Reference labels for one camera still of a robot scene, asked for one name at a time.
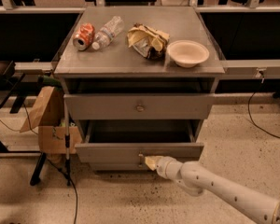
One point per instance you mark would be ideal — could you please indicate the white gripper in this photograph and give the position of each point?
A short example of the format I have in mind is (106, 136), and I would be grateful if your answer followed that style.
(163, 164)

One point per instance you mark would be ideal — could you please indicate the grey drawer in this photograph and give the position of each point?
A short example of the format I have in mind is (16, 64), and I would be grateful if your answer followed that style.
(123, 145)
(139, 106)

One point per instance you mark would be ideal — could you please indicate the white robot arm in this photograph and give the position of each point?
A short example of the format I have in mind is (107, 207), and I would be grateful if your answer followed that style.
(194, 179)

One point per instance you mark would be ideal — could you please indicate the grey top drawer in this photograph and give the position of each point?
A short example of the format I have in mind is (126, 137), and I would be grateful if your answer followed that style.
(139, 106)

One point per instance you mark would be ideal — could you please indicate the white and black pole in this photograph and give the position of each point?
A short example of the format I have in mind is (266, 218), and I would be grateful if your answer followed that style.
(67, 145)

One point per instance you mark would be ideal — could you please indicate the brown cardboard box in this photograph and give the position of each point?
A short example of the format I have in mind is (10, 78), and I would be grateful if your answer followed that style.
(47, 115)

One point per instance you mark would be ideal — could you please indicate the white paper bowl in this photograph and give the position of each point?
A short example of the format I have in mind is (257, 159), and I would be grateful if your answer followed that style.
(187, 53)

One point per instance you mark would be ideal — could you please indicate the crumpled yellow chip bag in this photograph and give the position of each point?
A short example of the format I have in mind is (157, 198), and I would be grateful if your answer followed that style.
(148, 42)

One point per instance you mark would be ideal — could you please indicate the green object behind box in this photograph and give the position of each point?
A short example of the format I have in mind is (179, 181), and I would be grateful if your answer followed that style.
(44, 81)

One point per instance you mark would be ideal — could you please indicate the clear plastic water bottle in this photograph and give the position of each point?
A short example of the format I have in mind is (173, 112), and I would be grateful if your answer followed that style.
(107, 33)

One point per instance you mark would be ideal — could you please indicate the orange soda can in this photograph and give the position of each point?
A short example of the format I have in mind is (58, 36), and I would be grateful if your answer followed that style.
(84, 36)

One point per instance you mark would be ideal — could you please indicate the black stand left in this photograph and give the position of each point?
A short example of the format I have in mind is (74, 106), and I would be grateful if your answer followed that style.
(8, 84)

